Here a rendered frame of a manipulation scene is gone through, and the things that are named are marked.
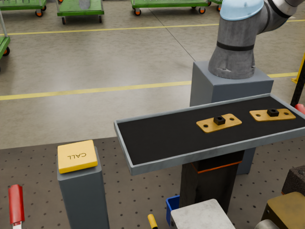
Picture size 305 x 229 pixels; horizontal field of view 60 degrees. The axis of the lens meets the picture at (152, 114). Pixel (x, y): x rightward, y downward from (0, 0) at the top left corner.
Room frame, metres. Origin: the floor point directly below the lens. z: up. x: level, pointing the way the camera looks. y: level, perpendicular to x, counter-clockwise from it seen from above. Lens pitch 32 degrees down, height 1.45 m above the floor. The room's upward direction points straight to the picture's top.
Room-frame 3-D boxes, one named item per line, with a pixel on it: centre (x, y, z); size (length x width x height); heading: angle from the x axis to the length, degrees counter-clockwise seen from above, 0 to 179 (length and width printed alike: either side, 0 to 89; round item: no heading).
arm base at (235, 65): (0.83, -0.26, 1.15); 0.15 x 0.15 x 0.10
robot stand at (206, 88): (0.83, -0.26, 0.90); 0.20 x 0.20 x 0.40; 10
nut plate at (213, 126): (0.42, -0.13, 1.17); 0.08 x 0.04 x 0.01; 113
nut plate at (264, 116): (0.45, -0.24, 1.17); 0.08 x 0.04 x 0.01; 97
